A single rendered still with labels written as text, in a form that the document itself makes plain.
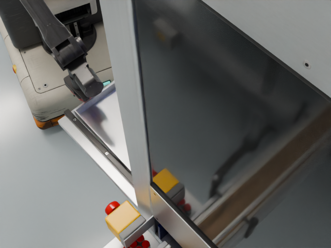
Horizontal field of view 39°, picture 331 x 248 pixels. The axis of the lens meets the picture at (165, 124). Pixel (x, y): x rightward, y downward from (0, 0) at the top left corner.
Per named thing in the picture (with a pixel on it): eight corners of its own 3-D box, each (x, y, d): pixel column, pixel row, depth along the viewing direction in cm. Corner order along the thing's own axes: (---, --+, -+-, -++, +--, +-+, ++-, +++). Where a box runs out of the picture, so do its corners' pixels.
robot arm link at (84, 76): (76, 33, 122) (49, 51, 121) (98, 61, 117) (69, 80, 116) (91, 57, 133) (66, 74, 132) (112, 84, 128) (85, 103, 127)
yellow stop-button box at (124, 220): (148, 229, 118) (146, 219, 112) (125, 248, 115) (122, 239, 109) (128, 208, 121) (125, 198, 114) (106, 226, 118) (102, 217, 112)
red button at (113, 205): (125, 213, 118) (124, 207, 115) (113, 223, 117) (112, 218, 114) (116, 202, 120) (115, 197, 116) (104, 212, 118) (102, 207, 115)
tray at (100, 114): (214, 138, 140) (215, 132, 137) (148, 193, 131) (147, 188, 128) (140, 70, 153) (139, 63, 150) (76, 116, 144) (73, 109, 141)
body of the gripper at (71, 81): (84, 103, 135) (80, 88, 128) (63, 82, 139) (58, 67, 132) (102, 90, 137) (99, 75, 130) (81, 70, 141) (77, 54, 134)
